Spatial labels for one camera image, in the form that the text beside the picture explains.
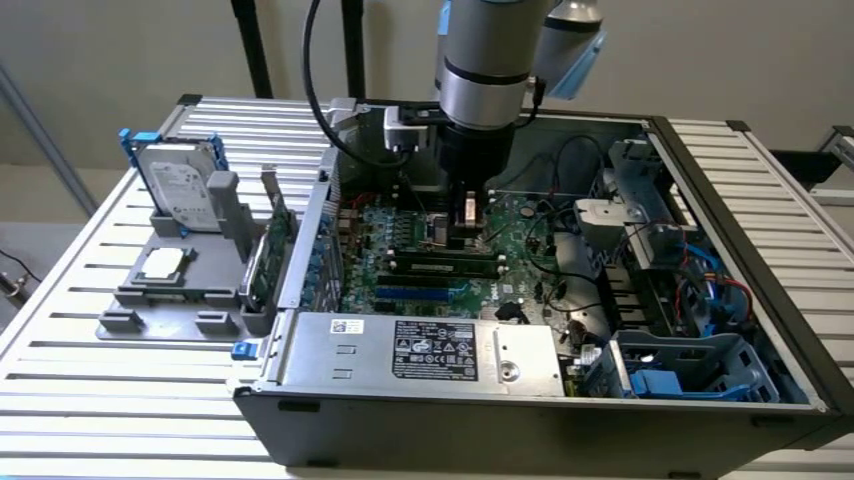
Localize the black stand post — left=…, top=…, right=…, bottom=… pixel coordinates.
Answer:
left=228, top=0, right=276, bottom=99
left=340, top=0, right=370, bottom=102

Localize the black RAM stick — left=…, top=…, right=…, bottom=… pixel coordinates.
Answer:
left=390, top=256, right=502, bottom=278

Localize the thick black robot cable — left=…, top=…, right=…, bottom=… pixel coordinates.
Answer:
left=302, top=0, right=412, bottom=167

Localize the green graphics card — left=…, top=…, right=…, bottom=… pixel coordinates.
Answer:
left=240, top=163, right=299, bottom=312

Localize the black looped wire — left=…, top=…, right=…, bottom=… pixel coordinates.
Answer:
left=551, top=134, right=607, bottom=204

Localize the grey parts rack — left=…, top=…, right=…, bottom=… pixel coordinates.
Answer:
left=96, top=171, right=296, bottom=342

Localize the open black PC case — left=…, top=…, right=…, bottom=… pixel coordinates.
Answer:
left=231, top=97, right=846, bottom=469

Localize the hard disk in blue bracket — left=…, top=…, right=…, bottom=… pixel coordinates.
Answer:
left=118, top=128, right=230, bottom=237

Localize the black RAM slot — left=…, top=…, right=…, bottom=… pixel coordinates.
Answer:
left=376, top=271, right=503, bottom=290

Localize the aluminium frame table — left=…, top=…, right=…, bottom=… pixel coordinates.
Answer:
left=807, top=125, right=854, bottom=202

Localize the green motherboard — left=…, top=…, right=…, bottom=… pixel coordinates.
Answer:
left=331, top=192, right=575, bottom=324

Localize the thin black cable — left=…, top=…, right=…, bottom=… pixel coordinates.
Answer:
left=0, top=248, right=39, bottom=304

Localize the metal drive cage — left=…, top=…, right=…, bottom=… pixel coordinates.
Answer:
left=571, top=138, right=703, bottom=264

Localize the CPU socket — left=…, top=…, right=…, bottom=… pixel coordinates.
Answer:
left=414, top=211, right=456, bottom=249

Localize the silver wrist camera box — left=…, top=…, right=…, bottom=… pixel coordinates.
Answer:
left=382, top=103, right=442, bottom=152

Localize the blue disk caddy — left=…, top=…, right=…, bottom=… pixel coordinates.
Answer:
left=629, top=368, right=683, bottom=399

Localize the silver CPU chip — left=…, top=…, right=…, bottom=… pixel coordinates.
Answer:
left=140, top=247, right=190, bottom=280

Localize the blue expansion slot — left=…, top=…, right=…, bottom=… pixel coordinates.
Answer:
left=374, top=284, right=470, bottom=305

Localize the silver power supply unit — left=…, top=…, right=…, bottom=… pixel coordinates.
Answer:
left=278, top=311, right=570, bottom=400

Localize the blue data wire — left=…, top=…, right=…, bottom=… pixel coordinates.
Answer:
left=677, top=237, right=726, bottom=284

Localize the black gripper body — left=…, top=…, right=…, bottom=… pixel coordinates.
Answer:
left=436, top=121, right=517, bottom=200

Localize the grey disk bay cage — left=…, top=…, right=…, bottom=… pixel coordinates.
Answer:
left=607, top=328, right=783, bottom=402

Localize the red wire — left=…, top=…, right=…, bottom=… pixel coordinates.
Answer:
left=706, top=277, right=757, bottom=326

